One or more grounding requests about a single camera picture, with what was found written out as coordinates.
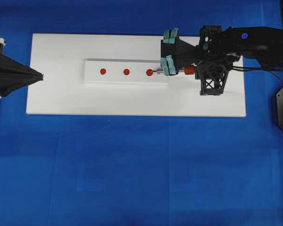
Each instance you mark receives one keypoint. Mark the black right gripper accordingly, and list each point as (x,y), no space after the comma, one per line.
(216,49)

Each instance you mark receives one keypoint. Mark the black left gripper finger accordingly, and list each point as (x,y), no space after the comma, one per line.
(7,64)
(10,83)

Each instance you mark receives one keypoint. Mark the red-handled soldering iron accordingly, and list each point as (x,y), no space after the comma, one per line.
(189,70)

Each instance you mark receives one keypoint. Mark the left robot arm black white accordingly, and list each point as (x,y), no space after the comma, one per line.
(2,45)

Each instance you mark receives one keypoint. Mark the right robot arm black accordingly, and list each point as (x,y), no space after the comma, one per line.
(263,44)

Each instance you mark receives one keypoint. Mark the small white raised plate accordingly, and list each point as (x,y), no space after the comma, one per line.
(124,71)

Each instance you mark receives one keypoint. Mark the large white foam board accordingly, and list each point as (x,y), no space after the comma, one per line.
(61,59)

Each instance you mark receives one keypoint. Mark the blue table cloth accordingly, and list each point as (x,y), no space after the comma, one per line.
(139,171)

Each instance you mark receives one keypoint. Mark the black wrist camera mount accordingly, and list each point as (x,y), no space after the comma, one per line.
(212,78)

